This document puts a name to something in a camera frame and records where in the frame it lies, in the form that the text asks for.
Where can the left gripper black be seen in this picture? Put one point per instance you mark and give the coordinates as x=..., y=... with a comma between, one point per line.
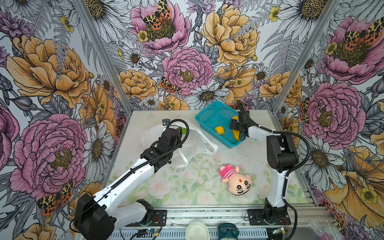
x=179, y=141

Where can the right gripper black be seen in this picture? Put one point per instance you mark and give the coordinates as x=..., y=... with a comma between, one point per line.
x=233, y=123

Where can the yellow toy banana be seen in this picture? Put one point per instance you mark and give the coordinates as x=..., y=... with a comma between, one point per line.
x=236, y=134

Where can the translucent white plastic bag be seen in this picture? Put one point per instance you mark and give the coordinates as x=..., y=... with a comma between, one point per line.
x=196, y=144

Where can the yellow toy fruit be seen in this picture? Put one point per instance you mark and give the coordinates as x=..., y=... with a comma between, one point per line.
x=220, y=130

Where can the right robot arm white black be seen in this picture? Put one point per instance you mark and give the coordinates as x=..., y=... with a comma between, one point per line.
x=282, y=157

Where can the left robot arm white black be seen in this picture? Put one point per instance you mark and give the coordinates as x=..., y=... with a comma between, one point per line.
x=97, y=216

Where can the teal plastic basket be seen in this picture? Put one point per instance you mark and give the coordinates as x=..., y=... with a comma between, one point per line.
x=215, y=115

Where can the plush doll pink hat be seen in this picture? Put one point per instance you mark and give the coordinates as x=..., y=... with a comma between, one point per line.
x=239, y=184

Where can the white round cup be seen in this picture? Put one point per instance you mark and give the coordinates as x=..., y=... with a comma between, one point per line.
x=197, y=231

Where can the dark green round container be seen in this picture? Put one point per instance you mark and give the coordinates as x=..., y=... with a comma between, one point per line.
x=228, y=231

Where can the pink clear plastic object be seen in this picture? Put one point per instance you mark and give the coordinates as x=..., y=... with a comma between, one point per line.
x=319, y=231

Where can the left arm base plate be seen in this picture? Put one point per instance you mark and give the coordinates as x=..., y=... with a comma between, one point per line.
x=157, y=219

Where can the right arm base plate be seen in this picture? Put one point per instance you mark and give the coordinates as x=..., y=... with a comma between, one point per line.
x=259, y=217

